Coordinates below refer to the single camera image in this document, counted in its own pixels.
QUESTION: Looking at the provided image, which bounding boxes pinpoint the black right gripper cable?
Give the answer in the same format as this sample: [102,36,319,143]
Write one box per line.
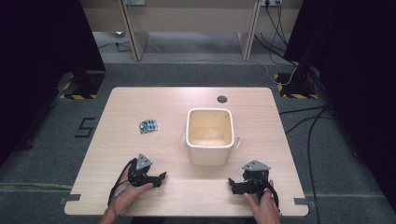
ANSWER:
[263,181,281,217]

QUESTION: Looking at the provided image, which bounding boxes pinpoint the person's right hand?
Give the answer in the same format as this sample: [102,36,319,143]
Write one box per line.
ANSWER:
[243,179,281,224]

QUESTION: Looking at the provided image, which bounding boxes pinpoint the bundle of black socket cables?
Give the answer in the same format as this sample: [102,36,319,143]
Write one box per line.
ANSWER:
[253,2,299,68]

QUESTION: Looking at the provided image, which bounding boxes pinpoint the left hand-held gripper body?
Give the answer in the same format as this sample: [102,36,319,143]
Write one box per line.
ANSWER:
[127,152,161,188]

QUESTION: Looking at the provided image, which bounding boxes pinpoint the black floor cable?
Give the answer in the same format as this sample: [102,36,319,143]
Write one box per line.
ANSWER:
[278,105,329,117]
[97,39,133,53]
[305,106,332,224]
[284,114,335,135]

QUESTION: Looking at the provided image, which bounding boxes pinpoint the person's left hand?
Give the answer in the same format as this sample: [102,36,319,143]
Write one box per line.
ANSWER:
[109,172,154,216]

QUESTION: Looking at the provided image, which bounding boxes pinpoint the green pill blister pack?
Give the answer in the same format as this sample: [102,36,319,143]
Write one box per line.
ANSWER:
[138,118,160,135]

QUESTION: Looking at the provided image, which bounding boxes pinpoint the black curtain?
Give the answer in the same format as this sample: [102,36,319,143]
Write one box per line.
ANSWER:
[0,0,106,169]
[283,0,396,216]

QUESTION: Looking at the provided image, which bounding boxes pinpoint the black striped-edge stand base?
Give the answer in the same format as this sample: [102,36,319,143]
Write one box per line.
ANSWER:
[273,72,321,100]
[58,70,106,101]

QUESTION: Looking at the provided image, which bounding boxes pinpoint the white square plastic bin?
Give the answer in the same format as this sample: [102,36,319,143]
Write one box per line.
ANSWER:
[180,107,241,167]

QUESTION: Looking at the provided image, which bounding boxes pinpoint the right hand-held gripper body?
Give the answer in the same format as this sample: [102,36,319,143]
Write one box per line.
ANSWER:
[240,160,271,201]

